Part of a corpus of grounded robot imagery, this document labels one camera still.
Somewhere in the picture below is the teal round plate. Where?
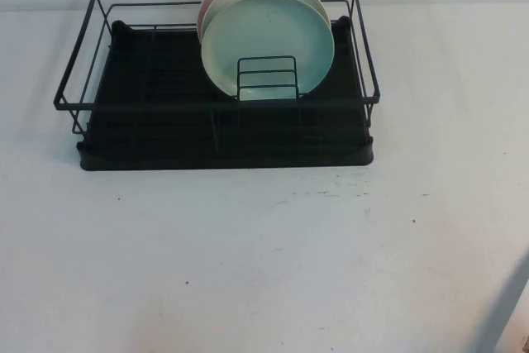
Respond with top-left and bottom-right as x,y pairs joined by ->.
201,0 -> 336,103

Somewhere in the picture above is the black plastic drain tray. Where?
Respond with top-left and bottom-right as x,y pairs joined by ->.
76,16 -> 375,172

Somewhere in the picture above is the grey stand post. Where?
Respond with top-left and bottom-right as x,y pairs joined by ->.
469,260 -> 529,353

